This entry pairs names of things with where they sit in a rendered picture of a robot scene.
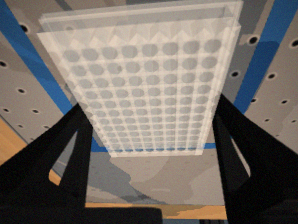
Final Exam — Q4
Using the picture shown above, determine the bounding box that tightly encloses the white well plate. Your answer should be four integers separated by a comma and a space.
37, 0, 244, 157

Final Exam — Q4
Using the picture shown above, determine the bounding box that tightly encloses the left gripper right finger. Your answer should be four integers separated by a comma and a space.
212, 93, 298, 224

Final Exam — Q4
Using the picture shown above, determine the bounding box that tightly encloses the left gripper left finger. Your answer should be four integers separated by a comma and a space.
0, 103, 93, 207

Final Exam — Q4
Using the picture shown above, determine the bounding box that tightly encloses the blue tape outline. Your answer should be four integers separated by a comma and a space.
0, 0, 298, 152

